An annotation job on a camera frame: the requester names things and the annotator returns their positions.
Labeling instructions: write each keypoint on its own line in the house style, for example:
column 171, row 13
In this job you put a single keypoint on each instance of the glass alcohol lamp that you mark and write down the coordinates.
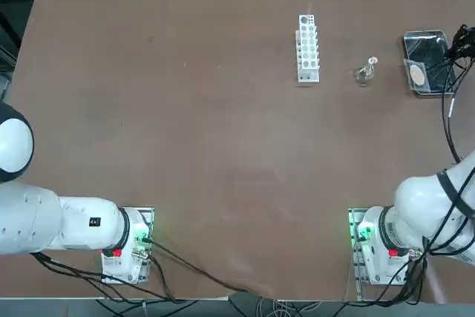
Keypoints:
column 365, row 74

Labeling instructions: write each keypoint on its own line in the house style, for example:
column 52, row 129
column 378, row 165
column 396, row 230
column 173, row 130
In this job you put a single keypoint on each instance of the steel tray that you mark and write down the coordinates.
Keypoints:
column 426, row 46

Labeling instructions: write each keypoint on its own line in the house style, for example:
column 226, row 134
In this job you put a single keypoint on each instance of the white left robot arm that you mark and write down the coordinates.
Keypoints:
column 74, row 228

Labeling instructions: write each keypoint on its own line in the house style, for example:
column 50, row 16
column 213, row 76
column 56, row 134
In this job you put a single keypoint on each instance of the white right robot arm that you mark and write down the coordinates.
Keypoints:
column 419, row 202

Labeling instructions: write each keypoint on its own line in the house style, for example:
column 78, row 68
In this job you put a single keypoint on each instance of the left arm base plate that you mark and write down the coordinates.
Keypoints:
column 148, row 217

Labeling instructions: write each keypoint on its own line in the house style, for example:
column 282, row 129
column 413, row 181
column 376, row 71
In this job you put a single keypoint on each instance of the white test tube rack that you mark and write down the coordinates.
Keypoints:
column 308, row 72

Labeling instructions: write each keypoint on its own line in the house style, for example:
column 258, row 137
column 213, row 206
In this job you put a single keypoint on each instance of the glass test tube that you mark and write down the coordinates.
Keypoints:
column 309, row 10

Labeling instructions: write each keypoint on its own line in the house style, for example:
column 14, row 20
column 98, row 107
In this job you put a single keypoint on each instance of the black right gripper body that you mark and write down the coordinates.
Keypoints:
column 469, row 42

